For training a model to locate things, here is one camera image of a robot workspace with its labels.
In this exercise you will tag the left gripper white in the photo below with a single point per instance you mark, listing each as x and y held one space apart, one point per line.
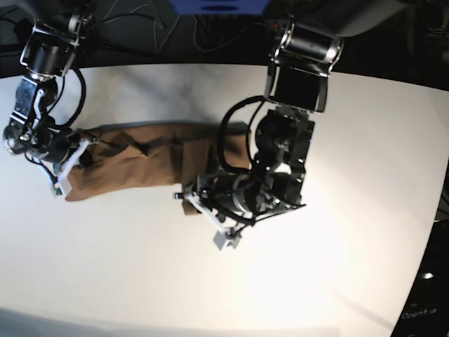
224 199

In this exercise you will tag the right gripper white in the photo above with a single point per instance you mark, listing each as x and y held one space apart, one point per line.
62 187

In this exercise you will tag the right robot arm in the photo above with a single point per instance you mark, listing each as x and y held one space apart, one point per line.
50 52

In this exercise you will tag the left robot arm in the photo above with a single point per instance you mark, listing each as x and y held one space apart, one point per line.
308 43

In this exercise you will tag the black OpenArm box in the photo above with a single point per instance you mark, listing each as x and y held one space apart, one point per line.
425 312

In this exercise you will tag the blue plastic object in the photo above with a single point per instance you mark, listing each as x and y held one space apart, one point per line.
219 7

